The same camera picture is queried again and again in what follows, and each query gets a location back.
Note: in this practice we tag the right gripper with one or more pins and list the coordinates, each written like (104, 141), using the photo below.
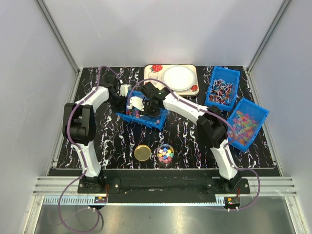
(146, 112)

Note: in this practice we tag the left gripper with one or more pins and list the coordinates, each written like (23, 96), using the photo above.
(121, 108)

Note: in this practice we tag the blue bin of star candies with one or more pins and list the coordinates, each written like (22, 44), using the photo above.
(135, 115)

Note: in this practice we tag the scooped star candies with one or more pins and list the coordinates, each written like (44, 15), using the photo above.
(165, 154)

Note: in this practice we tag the clear plastic scoop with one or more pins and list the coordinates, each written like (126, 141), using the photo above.
(163, 113)

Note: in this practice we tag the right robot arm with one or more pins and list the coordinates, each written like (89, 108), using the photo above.
(211, 127)

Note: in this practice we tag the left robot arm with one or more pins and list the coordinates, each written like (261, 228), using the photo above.
(79, 127)

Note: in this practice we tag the blue bin of gummy candies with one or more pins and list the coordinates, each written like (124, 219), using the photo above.
(246, 121)

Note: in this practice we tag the white plate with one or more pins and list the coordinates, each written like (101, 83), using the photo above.
(179, 78)

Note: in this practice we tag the strawberry pattern tray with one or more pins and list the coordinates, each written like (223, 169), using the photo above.
(156, 72)

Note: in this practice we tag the gold jar lid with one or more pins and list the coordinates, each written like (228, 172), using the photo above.
(142, 152)

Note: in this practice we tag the clear plastic jar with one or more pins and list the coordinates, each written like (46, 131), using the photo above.
(163, 165)

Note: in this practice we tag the blue bin of lollipops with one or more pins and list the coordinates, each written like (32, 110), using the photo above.
(223, 88)

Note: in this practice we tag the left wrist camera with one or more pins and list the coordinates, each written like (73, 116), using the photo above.
(124, 89)

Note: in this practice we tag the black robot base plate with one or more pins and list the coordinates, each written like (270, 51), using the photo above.
(202, 180)

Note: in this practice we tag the aluminium corner post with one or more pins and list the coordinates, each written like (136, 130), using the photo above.
(56, 32)
(269, 33)

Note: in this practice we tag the aluminium front rail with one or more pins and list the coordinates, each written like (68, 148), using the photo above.
(54, 191)

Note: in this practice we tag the right aluminium corner post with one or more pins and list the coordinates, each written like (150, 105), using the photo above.
(269, 33)

